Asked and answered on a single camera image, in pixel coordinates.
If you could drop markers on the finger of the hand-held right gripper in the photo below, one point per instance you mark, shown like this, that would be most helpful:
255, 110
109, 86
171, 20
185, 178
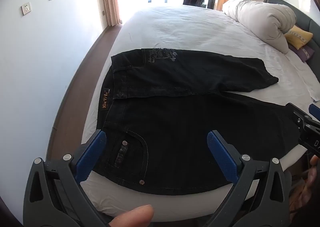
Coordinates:
314, 110
297, 113

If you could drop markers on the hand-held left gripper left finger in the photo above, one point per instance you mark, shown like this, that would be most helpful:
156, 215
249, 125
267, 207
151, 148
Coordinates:
92, 154

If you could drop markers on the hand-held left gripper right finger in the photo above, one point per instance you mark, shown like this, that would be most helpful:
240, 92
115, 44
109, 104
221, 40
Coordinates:
222, 154

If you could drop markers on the black denim pants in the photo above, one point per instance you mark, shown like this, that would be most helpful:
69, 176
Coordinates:
187, 122

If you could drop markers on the person's right hand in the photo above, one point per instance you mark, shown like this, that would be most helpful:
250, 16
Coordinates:
313, 177

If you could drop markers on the person's left hand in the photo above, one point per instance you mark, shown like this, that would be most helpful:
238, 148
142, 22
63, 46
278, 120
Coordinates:
132, 217

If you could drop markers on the purple pillow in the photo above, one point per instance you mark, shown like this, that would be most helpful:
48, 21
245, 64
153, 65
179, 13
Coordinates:
306, 53

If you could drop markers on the yellow pillow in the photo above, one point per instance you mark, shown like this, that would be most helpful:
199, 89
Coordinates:
300, 37

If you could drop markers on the rolled white duvet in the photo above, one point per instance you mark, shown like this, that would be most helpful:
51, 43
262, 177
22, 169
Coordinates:
260, 17

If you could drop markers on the bed with white sheet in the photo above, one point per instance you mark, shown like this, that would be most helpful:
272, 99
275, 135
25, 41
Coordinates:
187, 29

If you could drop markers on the white wall socket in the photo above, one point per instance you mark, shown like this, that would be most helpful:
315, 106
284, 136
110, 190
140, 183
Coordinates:
26, 8

